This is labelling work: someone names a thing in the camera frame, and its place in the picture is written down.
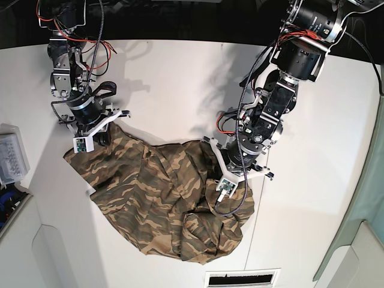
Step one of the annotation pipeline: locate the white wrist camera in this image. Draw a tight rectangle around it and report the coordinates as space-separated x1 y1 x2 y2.
216 176 238 198
73 136 94 153

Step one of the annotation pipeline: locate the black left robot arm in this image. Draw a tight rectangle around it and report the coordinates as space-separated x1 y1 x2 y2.
209 1 344 185

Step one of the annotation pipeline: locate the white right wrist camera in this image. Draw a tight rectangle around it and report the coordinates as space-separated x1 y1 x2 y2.
73 136 94 153

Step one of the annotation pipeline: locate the grey tray with blue items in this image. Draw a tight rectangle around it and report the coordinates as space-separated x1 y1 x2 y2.
1 182 32 237

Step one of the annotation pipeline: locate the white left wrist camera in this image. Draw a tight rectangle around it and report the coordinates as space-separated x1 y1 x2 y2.
216 176 238 198

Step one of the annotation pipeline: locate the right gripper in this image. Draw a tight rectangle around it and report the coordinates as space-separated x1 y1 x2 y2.
58 97 130 146

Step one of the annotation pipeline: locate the white slotted table vent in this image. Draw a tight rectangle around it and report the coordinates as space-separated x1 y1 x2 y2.
204 268 281 287

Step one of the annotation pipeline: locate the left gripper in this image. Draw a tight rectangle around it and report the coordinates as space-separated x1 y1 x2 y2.
203 136 274 180

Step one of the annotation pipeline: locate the clear plastic screw box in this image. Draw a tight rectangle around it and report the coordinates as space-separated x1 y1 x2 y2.
1 123 30 185

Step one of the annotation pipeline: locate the camouflage t-shirt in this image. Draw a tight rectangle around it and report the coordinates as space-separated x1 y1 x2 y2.
64 124 254 264

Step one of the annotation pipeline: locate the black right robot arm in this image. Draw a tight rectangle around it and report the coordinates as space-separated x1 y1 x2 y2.
35 1 130 153

